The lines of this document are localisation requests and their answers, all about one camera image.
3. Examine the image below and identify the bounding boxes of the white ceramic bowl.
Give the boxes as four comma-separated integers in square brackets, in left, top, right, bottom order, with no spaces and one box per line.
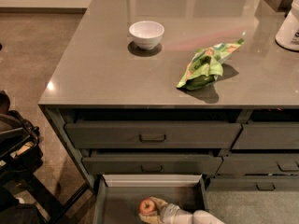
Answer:
[129,21,164,50]

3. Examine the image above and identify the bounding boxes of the red apple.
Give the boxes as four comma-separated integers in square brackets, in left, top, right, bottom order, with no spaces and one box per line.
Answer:
[138,198,156,215]

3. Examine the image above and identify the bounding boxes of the white plastic canister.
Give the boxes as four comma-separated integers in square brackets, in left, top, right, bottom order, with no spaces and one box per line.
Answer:
[275,0,299,51]

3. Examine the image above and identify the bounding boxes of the grey counter cabinet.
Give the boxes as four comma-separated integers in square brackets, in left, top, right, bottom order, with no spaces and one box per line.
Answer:
[39,0,299,186]

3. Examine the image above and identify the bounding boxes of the middle right grey drawer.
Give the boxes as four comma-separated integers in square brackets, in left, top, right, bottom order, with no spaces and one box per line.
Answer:
[218,153,299,175]

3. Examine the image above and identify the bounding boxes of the middle left grey drawer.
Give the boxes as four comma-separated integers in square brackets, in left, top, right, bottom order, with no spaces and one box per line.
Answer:
[82,150,222,175]

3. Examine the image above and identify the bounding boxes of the top right grey drawer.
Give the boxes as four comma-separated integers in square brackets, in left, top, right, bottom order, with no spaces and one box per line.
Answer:
[233,122,299,150]

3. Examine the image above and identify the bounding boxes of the open bottom left drawer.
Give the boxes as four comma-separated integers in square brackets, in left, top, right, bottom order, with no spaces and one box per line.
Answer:
[93,175,207,224]

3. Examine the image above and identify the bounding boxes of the grey drawer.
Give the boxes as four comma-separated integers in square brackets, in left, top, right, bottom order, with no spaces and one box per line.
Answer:
[64,121,241,148]
[218,153,299,175]
[206,176,299,191]
[82,150,222,175]
[233,122,299,150]

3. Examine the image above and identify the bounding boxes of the green snack bag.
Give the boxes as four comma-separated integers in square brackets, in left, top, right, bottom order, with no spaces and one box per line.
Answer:
[177,39,244,91]

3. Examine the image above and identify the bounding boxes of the top left grey drawer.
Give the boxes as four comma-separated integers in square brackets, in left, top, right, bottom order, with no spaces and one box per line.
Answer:
[64,121,241,148]

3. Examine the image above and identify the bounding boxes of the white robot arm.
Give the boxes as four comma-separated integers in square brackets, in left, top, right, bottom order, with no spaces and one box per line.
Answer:
[138,197,225,224]

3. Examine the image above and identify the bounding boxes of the bottom right grey drawer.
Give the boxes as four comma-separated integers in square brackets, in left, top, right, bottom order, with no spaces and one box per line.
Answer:
[206,176,299,191]

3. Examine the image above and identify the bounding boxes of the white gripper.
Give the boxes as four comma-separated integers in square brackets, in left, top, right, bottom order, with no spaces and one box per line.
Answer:
[139,197,192,224]

